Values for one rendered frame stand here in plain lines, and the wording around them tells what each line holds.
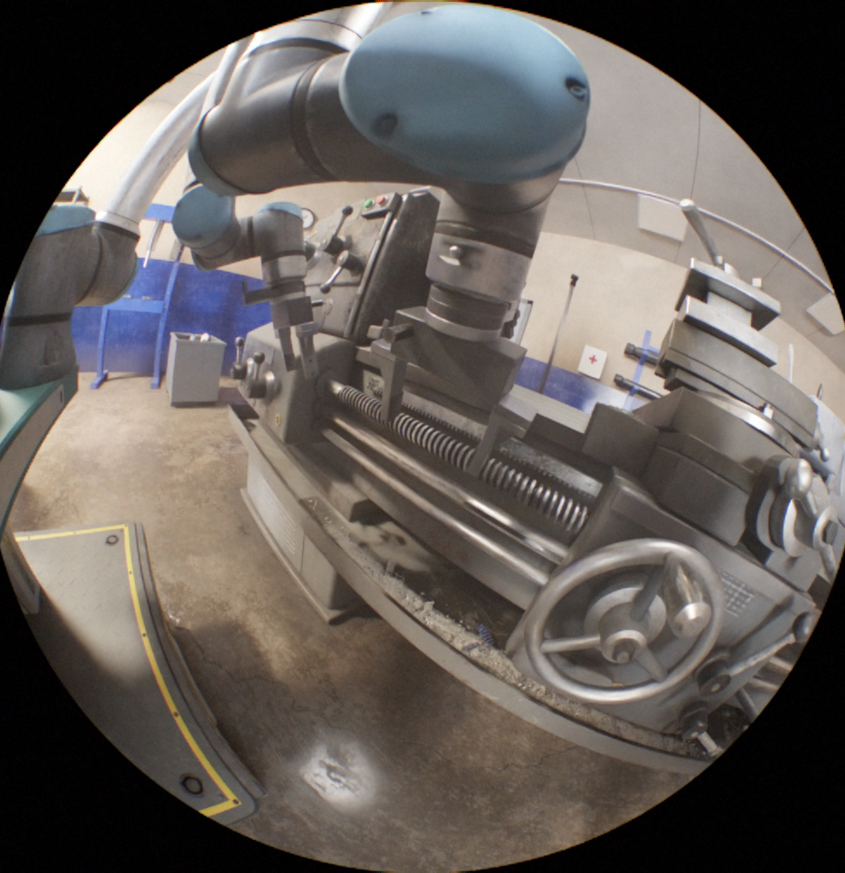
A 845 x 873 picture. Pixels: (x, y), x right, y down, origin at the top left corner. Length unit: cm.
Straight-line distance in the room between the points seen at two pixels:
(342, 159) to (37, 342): 50
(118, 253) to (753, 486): 98
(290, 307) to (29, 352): 48
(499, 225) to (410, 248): 58
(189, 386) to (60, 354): 209
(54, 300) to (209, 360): 212
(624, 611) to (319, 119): 39
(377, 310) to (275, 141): 60
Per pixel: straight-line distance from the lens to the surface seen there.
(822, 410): 89
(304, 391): 68
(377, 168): 15
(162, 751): 57
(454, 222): 23
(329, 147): 15
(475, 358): 25
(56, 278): 57
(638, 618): 28
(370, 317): 71
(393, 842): 88
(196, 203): 46
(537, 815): 103
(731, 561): 36
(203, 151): 23
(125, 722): 60
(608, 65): 274
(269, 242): 57
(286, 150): 17
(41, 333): 56
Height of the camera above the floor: 84
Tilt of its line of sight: 16 degrees down
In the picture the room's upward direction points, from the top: 18 degrees clockwise
